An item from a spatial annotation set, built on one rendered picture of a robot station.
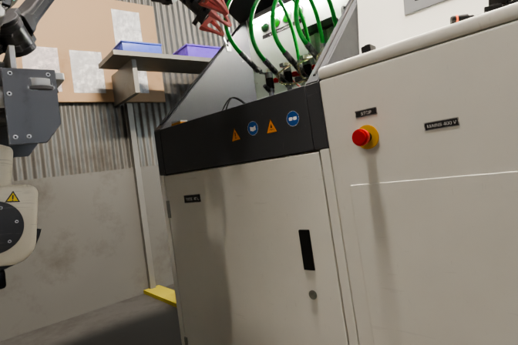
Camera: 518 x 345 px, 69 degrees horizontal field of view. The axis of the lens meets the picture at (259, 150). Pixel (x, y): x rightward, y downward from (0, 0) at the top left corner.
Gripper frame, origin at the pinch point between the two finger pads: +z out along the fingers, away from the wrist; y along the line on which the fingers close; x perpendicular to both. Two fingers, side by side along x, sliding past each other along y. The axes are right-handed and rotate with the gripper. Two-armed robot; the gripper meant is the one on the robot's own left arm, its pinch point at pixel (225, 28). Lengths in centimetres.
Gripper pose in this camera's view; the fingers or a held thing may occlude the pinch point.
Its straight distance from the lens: 126.8
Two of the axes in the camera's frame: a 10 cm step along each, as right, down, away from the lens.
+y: -5.2, 3.3, 7.9
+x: -4.1, 7.2, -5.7
